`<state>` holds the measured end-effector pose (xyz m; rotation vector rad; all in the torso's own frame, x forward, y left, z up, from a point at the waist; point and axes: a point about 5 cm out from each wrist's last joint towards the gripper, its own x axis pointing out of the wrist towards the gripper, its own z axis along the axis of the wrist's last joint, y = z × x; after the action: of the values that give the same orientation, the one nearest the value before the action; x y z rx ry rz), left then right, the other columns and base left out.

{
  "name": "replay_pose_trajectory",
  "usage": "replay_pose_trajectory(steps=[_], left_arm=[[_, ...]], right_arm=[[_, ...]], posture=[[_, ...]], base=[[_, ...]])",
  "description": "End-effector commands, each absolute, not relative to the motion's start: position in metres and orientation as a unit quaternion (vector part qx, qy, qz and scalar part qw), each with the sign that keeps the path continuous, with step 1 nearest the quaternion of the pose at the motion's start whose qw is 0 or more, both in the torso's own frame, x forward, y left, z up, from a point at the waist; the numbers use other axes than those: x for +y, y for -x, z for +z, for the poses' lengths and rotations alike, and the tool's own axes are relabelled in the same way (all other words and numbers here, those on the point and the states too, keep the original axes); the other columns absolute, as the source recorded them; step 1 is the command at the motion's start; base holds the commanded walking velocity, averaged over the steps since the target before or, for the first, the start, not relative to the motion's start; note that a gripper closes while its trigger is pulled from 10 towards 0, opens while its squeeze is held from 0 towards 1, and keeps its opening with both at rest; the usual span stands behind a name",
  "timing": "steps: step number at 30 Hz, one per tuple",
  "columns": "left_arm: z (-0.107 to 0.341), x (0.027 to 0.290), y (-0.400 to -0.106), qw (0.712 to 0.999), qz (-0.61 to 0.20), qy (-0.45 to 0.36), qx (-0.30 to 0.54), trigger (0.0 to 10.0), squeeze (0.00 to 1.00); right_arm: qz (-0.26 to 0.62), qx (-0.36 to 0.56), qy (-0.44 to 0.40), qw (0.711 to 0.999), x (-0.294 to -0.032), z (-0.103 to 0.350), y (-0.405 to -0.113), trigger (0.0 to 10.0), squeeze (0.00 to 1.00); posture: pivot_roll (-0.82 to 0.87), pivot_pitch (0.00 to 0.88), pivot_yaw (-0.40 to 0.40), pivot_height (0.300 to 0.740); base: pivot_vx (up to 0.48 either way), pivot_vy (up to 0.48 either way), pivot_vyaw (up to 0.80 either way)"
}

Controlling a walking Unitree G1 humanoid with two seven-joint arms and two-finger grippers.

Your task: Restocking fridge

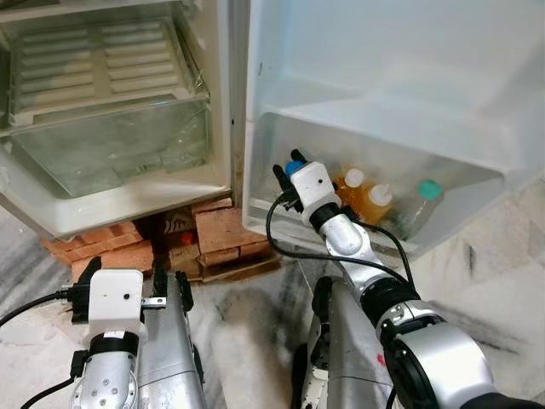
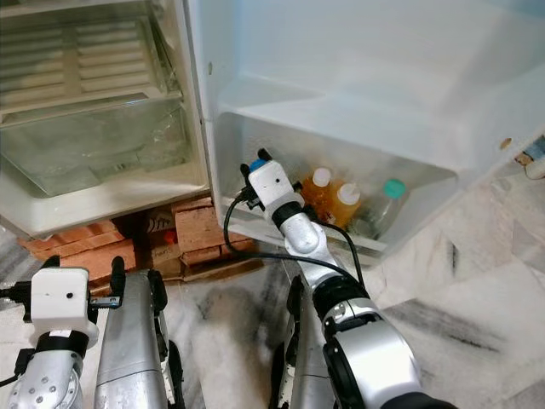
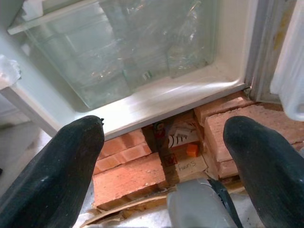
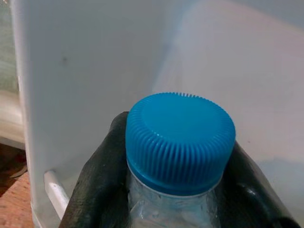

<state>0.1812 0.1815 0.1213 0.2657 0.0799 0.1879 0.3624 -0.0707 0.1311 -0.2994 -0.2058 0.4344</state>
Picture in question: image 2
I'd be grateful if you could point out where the white fridge cabinet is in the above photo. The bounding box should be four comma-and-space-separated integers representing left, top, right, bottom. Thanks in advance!
0, 0, 212, 241

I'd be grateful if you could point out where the white fridge door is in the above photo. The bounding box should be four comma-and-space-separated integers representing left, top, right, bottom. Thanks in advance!
187, 0, 545, 258

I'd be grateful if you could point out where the red brick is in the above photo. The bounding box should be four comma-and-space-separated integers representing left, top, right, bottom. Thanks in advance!
51, 243, 147, 278
19, 223, 137, 256
175, 203, 253, 258

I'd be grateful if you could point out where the orange bottle with white cap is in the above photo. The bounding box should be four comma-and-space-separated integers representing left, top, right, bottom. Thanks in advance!
301, 167, 336, 210
325, 183, 364, 229

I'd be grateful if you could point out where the brown wooden board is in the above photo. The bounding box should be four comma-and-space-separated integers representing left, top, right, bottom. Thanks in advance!
179, 254, 265, 284

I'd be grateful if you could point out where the silver robot left leg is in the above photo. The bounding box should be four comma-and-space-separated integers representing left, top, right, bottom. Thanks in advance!
94, 268, 185, 409

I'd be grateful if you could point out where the silver robot leg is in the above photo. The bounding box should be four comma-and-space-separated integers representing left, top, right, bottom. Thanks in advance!
271, 274, 341, 409
94, 268, 185, 409

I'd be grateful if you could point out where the clear crisper drawer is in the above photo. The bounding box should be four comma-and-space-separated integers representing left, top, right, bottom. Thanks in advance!
0, 92, 193, 202

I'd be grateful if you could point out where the clear bottle with teal cap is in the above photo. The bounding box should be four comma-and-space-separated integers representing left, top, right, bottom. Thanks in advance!
358, 177, 409, 239

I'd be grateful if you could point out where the translucent door shelf bin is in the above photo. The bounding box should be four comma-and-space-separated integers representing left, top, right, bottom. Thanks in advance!
209, 111, 462, 258

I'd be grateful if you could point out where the silver robot right leg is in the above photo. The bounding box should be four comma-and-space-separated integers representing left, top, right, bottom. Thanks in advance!
271, 274, 341, 409

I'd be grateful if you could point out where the slatted crisper cover shelf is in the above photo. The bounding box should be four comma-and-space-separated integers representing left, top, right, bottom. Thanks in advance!
0, 9, 188, 129

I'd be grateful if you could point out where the small blue grey object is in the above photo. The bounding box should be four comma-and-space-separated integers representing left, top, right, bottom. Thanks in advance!
515, 136, 545, 181

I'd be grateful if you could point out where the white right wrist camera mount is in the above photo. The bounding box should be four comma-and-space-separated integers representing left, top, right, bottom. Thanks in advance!
250, 159, 301, 216

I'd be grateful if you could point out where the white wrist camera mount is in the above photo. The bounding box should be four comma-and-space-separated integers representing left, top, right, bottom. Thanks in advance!
31, 266, 100, 343
250, 159, 301, 216

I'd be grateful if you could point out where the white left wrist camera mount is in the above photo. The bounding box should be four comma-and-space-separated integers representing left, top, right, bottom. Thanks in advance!
31, 266, 100, 343

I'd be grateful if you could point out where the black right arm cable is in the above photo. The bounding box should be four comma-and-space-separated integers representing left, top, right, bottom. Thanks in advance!
222, 192, 367, 291

